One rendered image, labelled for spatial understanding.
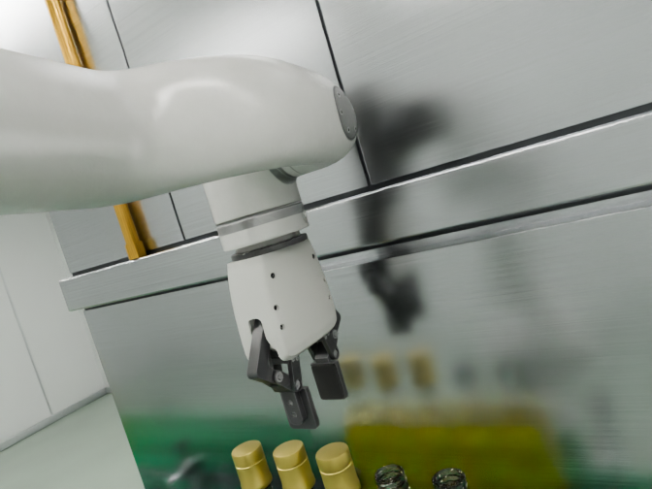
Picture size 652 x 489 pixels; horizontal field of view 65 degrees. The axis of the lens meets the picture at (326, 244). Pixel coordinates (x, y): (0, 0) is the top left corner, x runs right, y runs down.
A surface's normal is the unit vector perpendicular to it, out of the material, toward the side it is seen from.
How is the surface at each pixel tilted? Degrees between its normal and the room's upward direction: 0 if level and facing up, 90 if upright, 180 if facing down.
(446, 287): 90
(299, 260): 90
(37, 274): 90
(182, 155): 103
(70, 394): 90
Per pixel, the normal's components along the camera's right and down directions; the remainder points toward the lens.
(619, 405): -0.51, 0.23
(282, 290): 0.74, -0.15
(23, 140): 0.89, 0.18
